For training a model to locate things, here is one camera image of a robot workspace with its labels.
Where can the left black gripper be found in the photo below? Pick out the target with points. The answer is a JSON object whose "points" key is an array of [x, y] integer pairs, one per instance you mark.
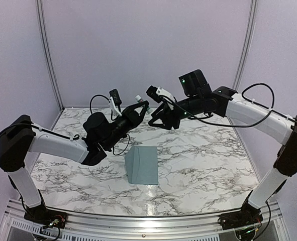
{"points": [[133, 118]]}

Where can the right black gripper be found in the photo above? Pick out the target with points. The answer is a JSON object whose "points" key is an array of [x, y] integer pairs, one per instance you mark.
{"points": [[166, 114]]}

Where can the blue-grey envelope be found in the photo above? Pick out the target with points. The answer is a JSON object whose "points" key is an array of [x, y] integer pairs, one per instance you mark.
{"points": [[142, 165]]}

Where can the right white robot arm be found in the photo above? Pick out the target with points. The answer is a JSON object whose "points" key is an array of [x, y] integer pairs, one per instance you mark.
{"points": [[226, 102]]}

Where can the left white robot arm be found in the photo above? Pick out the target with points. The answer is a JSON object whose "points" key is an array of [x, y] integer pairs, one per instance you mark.
{"points": [[24, 136]]}

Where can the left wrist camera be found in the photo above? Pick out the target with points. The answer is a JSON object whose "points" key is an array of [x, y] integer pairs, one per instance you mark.
{"points": [[115, 102]]}

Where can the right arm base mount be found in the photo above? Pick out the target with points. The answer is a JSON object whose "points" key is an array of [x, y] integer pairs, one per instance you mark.
{"points": [[239, 219]]}

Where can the right aluminium corner post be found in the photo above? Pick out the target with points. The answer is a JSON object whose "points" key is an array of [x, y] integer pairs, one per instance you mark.
{"points": [[247, 44]]}

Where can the aluminium corner post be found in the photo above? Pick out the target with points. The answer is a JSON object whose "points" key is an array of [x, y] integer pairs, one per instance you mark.
{"points": [[47, 54], [247, 44]]}

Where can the left aluminium corner post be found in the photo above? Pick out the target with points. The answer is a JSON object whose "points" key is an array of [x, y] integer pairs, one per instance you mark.
{"points": [[47, 54]]}

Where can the aluminium front rail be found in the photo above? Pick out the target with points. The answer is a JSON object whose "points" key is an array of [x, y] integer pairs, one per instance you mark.
{"points": [[87, 226]]}

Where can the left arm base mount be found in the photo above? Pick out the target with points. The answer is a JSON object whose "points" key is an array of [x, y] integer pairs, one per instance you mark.
{"points": [[45, 218]]}

